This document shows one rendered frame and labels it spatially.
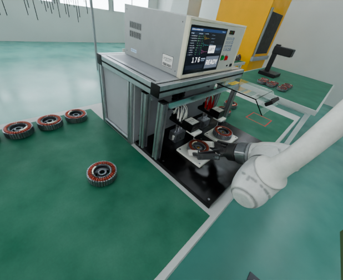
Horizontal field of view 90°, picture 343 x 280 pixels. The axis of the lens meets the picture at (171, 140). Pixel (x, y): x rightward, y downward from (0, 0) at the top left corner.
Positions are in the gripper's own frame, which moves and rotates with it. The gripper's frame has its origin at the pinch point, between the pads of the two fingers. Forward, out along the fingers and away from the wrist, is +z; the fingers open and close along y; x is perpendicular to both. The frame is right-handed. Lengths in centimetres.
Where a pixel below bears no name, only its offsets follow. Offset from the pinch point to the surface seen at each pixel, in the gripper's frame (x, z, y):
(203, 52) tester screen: 41.7, -8.5, 4.1
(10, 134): 27, 52, -63
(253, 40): 87, 97, 347
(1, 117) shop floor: 42, 238, -65
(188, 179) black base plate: -7.0, -5.5, -16.7
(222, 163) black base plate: -9.1, -9.3, 5.0
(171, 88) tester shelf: 30.8, -5.6, -15.5
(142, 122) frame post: 19.2, 12.8, -19.8
